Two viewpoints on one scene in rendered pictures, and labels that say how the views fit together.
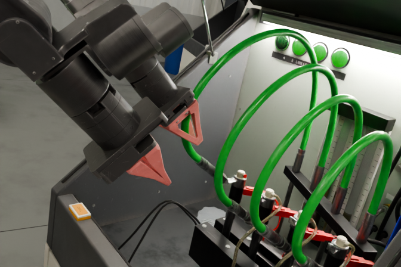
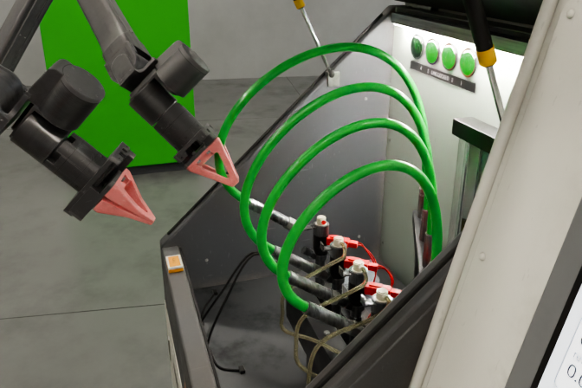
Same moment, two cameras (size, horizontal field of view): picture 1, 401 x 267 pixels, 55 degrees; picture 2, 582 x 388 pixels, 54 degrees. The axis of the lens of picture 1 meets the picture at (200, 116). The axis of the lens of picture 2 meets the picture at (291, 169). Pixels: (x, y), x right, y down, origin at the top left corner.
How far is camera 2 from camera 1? 0.46 m
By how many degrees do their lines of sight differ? 24
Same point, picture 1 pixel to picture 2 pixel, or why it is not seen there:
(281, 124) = not seen: hidden behind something
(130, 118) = (89, 162)
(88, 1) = (115, 50)
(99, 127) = (61, 172)
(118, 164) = (82, 203)
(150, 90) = (166, 132)
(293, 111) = (435, 139)
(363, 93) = (493, 109)
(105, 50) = (46, 107)
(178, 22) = (183, 61)
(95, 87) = (49, 139)
